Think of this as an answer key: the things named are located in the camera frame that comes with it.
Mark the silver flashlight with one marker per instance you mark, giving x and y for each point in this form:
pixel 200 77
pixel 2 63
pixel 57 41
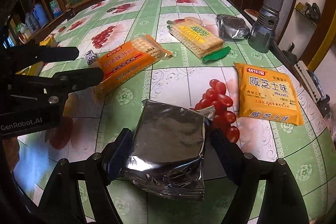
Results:
pixel 270 8

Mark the green white bag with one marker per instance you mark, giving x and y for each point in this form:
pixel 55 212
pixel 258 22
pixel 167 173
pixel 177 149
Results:
pixel 21 28

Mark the green yellow cracker pack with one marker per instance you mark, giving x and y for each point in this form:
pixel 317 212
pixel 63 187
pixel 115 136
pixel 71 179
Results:
pixel 197 37

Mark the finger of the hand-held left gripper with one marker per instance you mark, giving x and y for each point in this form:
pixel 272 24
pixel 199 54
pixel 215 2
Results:
pixel 84 78
pixel 52 54

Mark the large silver snack packet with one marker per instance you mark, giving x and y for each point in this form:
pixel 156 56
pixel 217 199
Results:
pixel 168 140

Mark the dark metal tools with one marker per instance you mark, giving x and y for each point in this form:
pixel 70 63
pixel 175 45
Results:
pixel 311 10

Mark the clear grey jug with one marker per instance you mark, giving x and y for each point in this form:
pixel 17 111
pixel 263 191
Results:
pixel 31 23

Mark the small silver packet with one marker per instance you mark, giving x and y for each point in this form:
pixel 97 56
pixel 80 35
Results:
pixel 232 27

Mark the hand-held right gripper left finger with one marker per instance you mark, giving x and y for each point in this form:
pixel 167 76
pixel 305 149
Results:
pixel 119 155

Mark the fruit print tablecloth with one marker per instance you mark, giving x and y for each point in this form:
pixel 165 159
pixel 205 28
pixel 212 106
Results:
pixel 183 74

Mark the orange cracker pack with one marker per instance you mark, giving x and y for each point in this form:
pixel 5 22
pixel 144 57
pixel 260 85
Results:
pixel 128 64

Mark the orange yellow biscuit packet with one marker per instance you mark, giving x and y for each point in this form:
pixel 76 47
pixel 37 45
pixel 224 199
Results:
pixel 267 92

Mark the blue thermos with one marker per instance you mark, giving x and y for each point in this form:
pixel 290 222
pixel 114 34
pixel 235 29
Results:
pixel 40 15

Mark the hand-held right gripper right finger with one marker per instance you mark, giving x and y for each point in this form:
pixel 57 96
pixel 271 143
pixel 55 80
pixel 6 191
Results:
pixel 218 145

